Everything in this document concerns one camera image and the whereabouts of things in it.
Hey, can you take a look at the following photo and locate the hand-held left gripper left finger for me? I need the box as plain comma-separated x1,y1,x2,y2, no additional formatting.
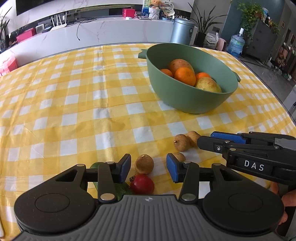
54,153,132,202

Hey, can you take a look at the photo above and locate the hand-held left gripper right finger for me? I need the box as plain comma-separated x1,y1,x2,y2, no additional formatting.
166,153,243,202

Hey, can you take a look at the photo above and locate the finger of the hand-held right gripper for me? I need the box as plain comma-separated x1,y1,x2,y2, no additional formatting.
210,131,275,145
197,136,236,154

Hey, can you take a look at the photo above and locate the green cucumber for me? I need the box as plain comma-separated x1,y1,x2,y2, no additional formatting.
89,162,134,202

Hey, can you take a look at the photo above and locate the red cherry tomato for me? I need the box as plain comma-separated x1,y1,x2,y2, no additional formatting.
129,174,155,195

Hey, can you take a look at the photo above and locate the yellow pear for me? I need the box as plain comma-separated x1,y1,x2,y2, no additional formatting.
168,59,195,75
195,77,222,93

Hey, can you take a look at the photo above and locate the green colander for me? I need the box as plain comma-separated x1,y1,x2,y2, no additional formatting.
138,43,241,114

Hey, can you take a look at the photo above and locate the person's right hand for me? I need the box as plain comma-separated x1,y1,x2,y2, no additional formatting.
269,182,296,226

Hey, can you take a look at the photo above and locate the yellow checked tablecloth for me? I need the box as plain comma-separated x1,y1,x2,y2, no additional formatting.
0,43,296,241

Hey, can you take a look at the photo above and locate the pink heater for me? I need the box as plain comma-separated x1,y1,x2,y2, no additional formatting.
216,38,227,52

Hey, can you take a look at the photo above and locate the blue water jug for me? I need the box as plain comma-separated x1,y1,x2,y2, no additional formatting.
227,28,245,58

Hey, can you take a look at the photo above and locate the white plastic bag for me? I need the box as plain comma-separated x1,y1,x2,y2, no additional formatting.
203,32,219,49

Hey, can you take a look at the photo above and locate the grey cabinet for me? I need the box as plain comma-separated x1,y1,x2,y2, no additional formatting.
248,20,278,64

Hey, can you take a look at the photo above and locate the silver trash can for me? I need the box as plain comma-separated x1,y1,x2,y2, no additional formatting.
170,17,196,45

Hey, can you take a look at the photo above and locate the tall potted leafy plant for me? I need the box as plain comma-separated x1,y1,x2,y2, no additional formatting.
188,2,228,47

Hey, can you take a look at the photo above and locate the trailing green plant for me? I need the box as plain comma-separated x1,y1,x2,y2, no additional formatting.
237,1,265,48

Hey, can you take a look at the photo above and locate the white marble TV console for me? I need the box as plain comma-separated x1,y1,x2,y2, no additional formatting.
0,17,175,67

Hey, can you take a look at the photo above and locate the round paper fan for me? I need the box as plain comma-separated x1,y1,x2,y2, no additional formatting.
161,0,176,16

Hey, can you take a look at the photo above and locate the blue framed picture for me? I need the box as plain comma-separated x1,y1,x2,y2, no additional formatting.
142,0,153,16

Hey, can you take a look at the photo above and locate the teddy bear in white basket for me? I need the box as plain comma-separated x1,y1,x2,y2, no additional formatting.
148,0,162,20

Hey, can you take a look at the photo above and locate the white router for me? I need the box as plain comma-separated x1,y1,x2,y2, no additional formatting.
50,13,68,32

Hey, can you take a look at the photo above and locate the large pink storage box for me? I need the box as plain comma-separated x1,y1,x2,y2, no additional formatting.
0,52,18,77

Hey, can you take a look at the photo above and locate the flat pink box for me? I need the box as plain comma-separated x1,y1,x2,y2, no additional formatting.
16,28,37,43

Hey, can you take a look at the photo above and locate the small potted grass plant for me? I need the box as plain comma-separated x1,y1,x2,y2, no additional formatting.
0,7,12,52

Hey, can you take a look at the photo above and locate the black television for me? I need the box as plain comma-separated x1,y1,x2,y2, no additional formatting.
16,0,56,16

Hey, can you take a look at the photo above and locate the black cable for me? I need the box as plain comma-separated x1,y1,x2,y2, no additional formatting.
76,17,97,42

